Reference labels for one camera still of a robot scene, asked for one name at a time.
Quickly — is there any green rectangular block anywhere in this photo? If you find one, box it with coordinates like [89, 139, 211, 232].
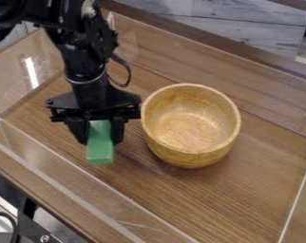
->
[87, 121, 115, 164]

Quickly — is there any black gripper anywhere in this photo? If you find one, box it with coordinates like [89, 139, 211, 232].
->
[45, 74, 140, 145]

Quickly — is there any black cable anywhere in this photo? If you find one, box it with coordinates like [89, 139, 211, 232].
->
[0, 210, 20, 243]

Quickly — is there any clear acrylic tray wall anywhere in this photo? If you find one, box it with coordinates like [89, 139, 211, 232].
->
[0, 11, 306, 243]

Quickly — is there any black metal base bracket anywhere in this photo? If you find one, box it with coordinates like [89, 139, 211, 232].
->
[17, 218, 63, 243]

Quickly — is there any brown wooden bowl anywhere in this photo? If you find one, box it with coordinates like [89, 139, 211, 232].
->
[140, 84, 242, 169]

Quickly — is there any black table leg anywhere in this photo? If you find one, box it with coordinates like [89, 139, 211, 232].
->
[16, 196, 38, 235]

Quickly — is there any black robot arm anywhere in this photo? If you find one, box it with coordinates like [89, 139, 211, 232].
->
[0, 0, 140, 144]

